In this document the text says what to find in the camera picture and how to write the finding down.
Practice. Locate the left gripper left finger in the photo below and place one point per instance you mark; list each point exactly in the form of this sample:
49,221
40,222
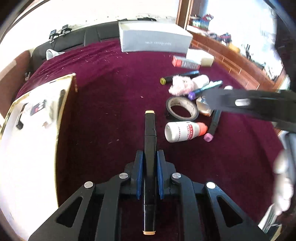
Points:
93,213

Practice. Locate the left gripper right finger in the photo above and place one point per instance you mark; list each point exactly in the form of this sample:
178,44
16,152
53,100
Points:
205,212

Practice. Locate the black marker beige caps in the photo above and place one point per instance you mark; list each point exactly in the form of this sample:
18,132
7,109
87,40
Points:
150,149

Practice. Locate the brown tape roll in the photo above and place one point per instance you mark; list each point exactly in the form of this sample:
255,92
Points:
181,109

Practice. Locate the white bottle orange cap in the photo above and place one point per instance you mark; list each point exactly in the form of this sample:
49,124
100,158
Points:
180,131

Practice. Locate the white gloved hand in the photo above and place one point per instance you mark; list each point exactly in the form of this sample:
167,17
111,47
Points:
284,170

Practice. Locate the wooden brick-pattern sideboard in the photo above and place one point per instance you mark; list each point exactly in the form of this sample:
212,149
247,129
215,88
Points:
246,73

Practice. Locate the black marker pink cap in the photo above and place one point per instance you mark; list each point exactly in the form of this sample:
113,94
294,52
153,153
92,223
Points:
208,137

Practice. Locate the white blue long box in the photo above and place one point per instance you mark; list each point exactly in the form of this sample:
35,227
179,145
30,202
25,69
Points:
203,106

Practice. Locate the white plastic bottle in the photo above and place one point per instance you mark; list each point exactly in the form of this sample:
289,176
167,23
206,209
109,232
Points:
201,81

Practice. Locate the small white cardboard box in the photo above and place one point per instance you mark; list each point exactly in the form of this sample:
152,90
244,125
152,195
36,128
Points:
201,57

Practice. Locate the black marker purple cap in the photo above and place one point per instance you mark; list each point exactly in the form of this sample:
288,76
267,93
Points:
195,93

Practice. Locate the gold-rimmed white storage box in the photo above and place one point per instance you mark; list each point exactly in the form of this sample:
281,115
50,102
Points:
29,144

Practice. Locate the pink fluffy toy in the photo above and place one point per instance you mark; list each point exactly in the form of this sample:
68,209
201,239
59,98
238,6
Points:
181,85

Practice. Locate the red and grey small box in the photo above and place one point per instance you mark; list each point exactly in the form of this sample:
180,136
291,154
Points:
182,62

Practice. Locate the maroon bed cover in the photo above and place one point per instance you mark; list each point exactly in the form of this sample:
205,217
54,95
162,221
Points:
106,129

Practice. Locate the red brown armchair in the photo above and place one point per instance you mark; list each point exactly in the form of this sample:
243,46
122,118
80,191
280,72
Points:
12,79

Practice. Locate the large grey shoe box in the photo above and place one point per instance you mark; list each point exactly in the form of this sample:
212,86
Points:
140,36

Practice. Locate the white plastic bag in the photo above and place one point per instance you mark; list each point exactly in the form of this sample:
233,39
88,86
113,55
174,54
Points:
50,53

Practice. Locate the black leather sofa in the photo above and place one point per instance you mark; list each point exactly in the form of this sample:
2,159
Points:
73,40

